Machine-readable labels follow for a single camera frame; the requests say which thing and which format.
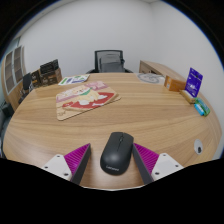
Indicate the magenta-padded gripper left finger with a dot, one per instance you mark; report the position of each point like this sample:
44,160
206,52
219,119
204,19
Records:
76,159

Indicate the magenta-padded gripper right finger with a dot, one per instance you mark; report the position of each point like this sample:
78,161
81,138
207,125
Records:
147,159

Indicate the black computer mouse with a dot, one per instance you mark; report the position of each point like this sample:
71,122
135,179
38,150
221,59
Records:
116,153

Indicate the cartoon print mouse pad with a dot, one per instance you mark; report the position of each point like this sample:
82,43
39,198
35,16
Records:
85,99

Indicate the blue small box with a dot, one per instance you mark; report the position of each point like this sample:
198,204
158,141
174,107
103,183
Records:
199,109

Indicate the tan small box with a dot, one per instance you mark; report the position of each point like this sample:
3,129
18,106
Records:
187,96

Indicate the green flat box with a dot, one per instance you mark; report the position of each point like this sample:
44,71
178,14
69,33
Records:
204,107

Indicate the white green leaflet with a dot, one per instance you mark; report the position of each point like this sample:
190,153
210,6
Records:
74,79

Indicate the orange box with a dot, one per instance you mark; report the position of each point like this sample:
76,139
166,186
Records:
174,83

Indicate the round grey patterned pad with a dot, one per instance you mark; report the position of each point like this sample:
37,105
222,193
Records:
149,78

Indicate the large black office chair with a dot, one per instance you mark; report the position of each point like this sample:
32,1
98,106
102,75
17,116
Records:
5,115

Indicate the large dark cardboard box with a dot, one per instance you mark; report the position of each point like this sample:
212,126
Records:
50,73

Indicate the small brown cardboard box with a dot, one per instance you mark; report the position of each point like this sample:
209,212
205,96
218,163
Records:
36,78

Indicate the purple standing card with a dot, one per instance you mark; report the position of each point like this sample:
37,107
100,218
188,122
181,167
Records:
194,82

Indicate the wooden side desk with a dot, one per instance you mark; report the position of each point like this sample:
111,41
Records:
158,68

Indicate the small black office chair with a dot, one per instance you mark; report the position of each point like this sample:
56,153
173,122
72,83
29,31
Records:
26,81

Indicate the grey mesh office chair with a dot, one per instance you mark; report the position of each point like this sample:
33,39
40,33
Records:
110,61

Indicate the wooden shelf unit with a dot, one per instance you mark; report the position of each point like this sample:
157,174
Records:
11,71

